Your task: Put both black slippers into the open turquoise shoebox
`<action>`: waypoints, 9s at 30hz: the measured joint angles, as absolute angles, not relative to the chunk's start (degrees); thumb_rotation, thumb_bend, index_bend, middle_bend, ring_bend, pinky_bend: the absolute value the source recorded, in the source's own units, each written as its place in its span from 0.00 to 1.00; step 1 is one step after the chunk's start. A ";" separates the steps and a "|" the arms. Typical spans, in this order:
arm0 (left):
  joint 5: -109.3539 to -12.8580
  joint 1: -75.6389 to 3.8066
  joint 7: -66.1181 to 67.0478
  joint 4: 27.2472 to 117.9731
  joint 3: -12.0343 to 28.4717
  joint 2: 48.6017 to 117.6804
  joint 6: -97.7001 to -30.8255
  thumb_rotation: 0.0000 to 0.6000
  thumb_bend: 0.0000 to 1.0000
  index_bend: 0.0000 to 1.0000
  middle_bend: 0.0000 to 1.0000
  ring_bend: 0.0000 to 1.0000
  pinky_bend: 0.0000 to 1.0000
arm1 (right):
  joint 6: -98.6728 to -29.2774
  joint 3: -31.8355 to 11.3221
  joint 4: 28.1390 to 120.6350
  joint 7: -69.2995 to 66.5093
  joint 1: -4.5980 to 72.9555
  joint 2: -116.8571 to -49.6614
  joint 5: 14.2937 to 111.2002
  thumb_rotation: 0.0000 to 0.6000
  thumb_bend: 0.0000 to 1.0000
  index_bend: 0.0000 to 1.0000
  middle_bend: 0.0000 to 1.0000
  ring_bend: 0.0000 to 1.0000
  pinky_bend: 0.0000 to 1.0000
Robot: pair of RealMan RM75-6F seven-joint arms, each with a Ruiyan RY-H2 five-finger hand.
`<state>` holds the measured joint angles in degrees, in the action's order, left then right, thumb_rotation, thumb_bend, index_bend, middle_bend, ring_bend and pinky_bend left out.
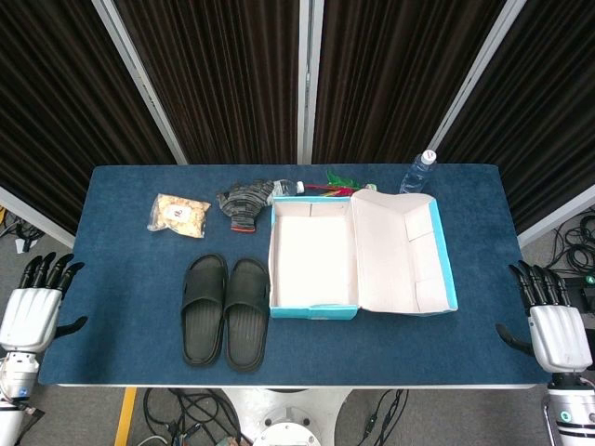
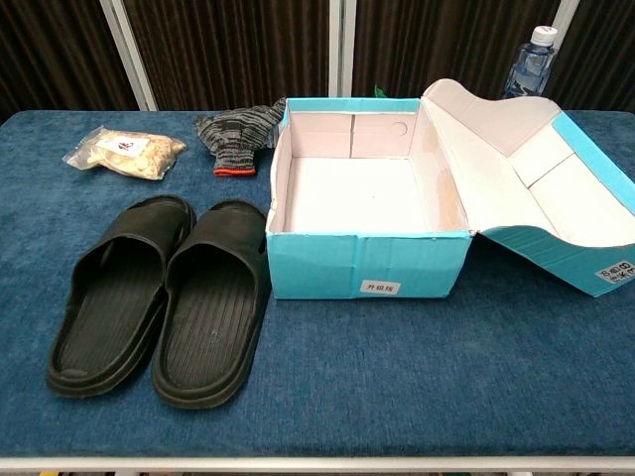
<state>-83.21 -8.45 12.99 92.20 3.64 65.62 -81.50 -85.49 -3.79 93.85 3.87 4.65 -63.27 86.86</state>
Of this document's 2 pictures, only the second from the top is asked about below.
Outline dark brown curtain panel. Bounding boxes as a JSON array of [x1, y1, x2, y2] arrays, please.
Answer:
[[0, 0, 139, 123], [544, 0, 635, 113], [351, 0, 568, 99], [118, 0, 332, 112]]

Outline blue and white shoebox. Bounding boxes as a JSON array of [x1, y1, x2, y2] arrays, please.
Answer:
[[264, 78, 635, 301]]

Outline blue felt table cover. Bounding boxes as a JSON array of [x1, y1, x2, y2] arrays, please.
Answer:
[[0, 108, 635, 460]]

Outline grey striped knit glove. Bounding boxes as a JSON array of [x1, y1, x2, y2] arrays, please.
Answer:
[[191, 97, 289, 179]]

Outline black rubber slipper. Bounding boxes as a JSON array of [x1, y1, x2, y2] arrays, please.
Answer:
[[151, 198, 273, 411], [46, 193, 197, 398]]

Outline white partition post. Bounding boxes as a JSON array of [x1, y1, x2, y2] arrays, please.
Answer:
[[98, 0, 160, 112], [329, 0, 356, 99], [549, 0, 582, 32]]

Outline clear plastic water bottle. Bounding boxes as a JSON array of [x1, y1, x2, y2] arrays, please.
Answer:
[[500, 25, 556, 100]]

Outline clear bag of snacks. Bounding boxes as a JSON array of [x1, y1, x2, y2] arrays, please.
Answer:
[[62, 126, 188, 181]]

